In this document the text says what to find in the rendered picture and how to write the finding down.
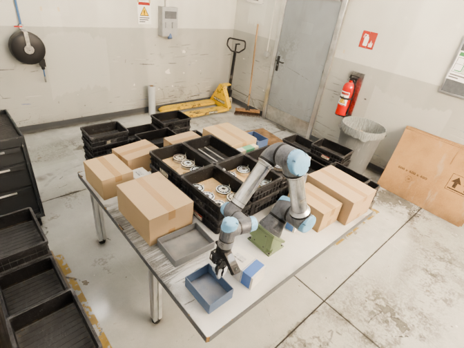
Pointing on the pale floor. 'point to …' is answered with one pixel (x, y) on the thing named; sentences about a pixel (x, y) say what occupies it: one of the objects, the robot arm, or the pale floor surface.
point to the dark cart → (16, 171)
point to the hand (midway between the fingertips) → (220, 277)
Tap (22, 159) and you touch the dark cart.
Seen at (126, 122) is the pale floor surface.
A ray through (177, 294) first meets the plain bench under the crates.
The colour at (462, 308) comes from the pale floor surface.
